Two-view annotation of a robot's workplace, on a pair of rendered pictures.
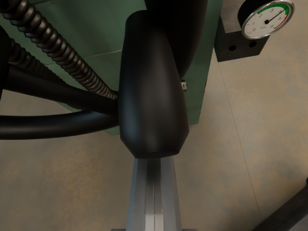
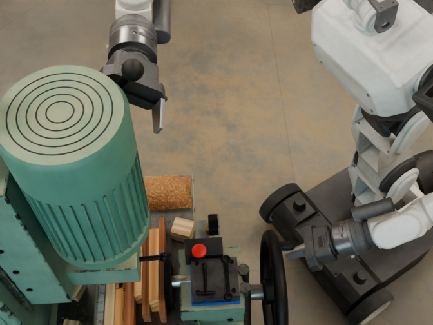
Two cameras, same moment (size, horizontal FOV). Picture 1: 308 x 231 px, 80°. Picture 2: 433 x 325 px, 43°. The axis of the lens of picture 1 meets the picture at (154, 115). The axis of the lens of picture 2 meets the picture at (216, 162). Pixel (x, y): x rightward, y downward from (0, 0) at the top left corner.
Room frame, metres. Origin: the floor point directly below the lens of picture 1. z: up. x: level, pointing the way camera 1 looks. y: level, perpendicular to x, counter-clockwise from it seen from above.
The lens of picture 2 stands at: (0.42, 0.46, 2.05)
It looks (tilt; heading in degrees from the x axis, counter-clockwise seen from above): 56 degrees down; 247
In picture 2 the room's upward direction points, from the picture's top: 1 degrees clockwise
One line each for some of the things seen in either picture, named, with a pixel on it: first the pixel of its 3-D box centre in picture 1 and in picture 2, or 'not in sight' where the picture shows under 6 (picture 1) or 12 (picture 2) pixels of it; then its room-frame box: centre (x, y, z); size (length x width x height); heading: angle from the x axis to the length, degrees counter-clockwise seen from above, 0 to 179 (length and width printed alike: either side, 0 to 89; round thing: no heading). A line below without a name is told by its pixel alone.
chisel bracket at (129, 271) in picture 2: not in sight; (105, 261); (0.45, -0.03, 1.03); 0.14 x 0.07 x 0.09; 161
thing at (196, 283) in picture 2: not in sight; (212, 269); (0.25, 0.05, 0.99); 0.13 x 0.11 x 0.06; 71
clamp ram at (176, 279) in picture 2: not in sight; (182, 280); (0.32, 0.04, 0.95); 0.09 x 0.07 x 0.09; 71
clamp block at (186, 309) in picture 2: not in sight; (211, 285); (0.26, 0.06, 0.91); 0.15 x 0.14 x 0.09; 71
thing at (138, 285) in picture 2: not in sight; (140, 264); (0.39, -0.04, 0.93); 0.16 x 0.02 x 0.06; 71
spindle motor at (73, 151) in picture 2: not in sight; (83, 176); (0.43, -0.02, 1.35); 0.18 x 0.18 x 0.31
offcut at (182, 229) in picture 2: not in sight; (182, 230); (0.27, -0.09, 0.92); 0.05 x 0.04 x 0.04; 143
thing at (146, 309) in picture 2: not in sight; (147, 271); (0.38, -0.02, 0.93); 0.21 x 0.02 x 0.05; 71
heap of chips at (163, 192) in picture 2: not in sight; (162, 189); (0.28, -0.21, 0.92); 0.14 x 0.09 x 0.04; 161
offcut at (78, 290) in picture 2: not in sight; (75, 289); (0.54, -0.09, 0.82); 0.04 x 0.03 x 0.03; 44
